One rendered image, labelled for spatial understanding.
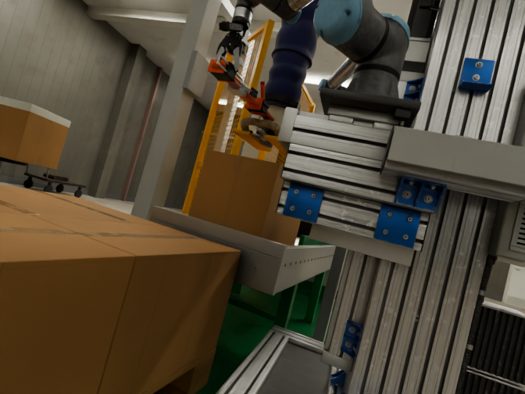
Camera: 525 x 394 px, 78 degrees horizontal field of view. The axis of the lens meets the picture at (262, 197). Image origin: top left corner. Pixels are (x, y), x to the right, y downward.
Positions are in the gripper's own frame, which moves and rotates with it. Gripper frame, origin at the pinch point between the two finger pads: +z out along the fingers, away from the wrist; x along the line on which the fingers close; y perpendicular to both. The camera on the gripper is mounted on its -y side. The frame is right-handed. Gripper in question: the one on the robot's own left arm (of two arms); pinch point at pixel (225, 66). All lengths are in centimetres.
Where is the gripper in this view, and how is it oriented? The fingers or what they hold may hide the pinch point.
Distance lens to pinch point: 138.7
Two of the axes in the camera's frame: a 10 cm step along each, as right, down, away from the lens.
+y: 3.9, 1.4, 9.1
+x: -8.8, -2.2, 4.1
